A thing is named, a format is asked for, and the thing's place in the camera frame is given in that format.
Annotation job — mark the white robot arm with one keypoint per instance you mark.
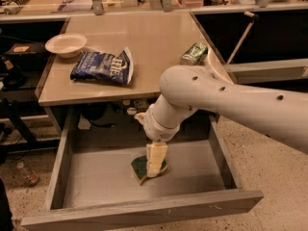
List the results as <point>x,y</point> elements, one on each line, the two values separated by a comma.
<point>279,114</point>

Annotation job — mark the white stick black handle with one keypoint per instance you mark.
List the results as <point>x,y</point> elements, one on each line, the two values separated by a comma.
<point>253,18</point>

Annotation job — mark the black stand left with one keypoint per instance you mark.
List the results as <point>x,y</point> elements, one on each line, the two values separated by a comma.
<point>31,141</point>

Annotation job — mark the white paper bowl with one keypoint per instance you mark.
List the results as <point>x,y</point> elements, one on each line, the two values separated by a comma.
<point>68,45</point>

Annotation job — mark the blue chip bag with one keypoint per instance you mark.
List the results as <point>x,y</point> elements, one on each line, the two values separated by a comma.
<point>99,66</point>

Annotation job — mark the green and yellow sponge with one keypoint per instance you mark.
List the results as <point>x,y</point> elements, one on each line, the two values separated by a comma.
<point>139,169</point>

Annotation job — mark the plastic bottle on floor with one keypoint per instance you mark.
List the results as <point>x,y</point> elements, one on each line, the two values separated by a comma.
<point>28,174</point>

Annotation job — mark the beige counter cabinet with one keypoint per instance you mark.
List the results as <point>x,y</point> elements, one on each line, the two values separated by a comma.
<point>156,41</point>

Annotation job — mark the open grey wooden drawer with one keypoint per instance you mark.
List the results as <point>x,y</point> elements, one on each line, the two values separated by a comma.
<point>99,179</point>

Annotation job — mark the green soda can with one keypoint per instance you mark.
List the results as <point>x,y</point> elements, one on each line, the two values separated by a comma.
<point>195,54</point>

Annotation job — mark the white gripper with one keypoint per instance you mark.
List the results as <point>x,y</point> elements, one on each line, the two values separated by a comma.
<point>159,129</point>

